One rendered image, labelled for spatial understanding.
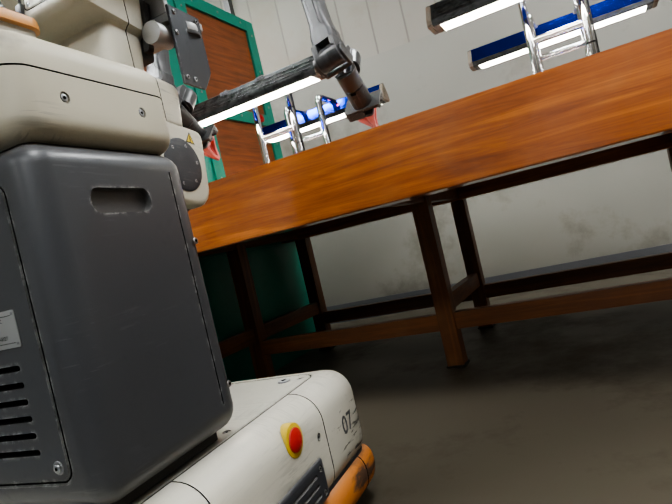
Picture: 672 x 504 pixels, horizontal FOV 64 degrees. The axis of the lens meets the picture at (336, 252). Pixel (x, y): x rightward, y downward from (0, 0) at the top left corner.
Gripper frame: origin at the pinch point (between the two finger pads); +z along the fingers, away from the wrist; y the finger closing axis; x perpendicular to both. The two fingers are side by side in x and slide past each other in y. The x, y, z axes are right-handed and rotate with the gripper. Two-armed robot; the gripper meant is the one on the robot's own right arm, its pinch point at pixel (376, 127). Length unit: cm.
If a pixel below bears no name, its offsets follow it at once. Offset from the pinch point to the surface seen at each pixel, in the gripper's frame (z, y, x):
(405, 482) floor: 23, -4, 88
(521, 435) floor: 38, -25, 74
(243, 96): -10, 46, -25
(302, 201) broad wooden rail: -3.7, 17.3, 25.8
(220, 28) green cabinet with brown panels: 2, 96, -121
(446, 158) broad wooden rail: -4.2, -21.7, 25.4
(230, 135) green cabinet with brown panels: 30, 96, -71
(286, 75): -10.7, 29.0, -26.5
